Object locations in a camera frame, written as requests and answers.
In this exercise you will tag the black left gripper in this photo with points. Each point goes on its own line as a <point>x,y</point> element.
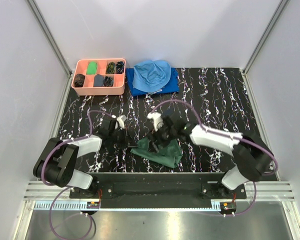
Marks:
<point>124,145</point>

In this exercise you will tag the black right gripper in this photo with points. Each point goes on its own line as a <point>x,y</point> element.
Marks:
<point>155,146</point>

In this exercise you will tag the dark green cloth napkin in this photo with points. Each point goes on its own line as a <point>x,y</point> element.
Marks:
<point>168,156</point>

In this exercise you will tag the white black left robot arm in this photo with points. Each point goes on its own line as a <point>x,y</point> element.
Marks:
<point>56,164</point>

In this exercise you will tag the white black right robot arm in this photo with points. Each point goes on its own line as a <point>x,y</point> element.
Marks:
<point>251,155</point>

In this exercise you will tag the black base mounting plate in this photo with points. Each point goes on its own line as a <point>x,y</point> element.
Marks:
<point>163,190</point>

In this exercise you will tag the blue folded cloth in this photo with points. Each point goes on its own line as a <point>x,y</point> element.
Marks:
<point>171,87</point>

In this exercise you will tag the black patterned rolled sock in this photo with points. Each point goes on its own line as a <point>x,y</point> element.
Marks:
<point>108,81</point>

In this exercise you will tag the light blue bucket hat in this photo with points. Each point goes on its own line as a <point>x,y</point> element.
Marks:
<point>151,75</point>

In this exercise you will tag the grey folded cloth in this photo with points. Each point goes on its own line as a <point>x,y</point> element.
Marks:
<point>98,81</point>

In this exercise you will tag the pink compartment tray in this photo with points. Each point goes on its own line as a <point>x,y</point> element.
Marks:
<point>88,89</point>

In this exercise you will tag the black yellow rolled sock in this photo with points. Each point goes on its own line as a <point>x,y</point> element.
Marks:
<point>110,69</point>

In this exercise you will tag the black blue rolled sock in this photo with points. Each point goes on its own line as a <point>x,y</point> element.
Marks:
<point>120,66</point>

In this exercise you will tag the black marble pattern mat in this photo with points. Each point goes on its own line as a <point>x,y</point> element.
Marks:
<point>219,95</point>

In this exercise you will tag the dark rolled sock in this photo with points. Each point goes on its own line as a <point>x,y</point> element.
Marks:
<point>79,80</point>

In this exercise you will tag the green rolled cloth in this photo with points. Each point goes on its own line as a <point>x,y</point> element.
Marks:
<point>92,68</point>

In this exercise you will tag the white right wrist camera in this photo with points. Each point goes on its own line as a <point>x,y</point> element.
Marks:
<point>156,119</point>

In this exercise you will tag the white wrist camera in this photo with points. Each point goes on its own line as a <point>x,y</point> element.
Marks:
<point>156,119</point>
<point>119,121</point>

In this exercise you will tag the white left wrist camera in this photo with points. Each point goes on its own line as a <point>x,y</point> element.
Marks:
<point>119,121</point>

